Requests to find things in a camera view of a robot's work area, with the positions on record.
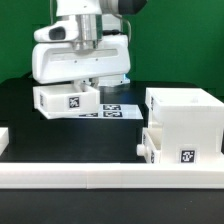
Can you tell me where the white drawer cabinet box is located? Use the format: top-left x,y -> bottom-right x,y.
145,88 -> 224,164

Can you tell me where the white fiducial marker sheet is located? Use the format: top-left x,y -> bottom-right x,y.
80,104 -> 143,120

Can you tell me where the white front drawer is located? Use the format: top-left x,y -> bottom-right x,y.
136,128 -> 161,164

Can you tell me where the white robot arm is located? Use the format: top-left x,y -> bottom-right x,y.
32,0 -> 148,86

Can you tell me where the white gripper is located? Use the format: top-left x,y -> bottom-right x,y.
32,35 -> 130,92

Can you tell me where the white table boundary frame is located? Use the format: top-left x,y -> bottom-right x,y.
0,127 -> 224,190

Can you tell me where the white drawer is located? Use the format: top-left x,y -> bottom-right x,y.
33,83 -> 100,119
136,128 -> 161,164

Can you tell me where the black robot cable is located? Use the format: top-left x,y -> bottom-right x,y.
21,70 -> 34,80

